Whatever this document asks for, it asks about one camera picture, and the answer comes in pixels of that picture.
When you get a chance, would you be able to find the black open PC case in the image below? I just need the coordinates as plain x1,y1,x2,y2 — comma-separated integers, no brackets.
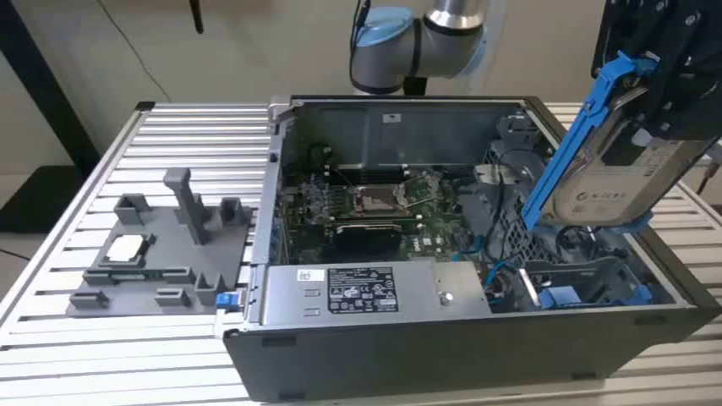
222,95,722,403

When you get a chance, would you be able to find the silver CPU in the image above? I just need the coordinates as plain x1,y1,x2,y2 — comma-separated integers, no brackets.
105,235,149,264

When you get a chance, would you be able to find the empty blue disk carrier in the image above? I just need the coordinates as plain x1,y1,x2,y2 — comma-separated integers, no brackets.
537,286,591,309

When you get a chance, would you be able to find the black antenna rod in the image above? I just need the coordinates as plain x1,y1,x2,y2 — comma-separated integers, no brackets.
186,0,205,35

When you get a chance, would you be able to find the grey parts rack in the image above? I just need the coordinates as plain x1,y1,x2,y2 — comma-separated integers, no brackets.
65,167,256,317

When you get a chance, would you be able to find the disk bay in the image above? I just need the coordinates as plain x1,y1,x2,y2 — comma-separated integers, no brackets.
516,252,677,315

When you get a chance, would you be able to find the hard disk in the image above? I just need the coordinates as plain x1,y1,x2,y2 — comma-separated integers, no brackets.
521,50,720,236

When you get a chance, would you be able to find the silver power supply box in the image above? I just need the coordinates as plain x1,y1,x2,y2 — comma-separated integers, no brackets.
262,261,491,327

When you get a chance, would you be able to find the thin dark hanging cable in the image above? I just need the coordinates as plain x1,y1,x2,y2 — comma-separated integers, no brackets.
98,0,170,103

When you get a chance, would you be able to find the green Dell motherboard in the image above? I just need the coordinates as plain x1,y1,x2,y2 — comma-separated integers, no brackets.
280,168,472,264

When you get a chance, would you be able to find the blue data wire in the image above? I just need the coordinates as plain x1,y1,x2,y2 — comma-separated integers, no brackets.
455,240,512,299

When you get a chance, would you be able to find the metal socket cover frame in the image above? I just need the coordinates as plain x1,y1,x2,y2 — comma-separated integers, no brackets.
402,175,448,206

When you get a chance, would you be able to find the CPU socket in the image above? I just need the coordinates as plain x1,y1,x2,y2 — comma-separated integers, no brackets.
352,184,408,217

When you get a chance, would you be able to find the thin black wire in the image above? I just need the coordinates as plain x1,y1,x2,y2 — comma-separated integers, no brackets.
489,146,536,178

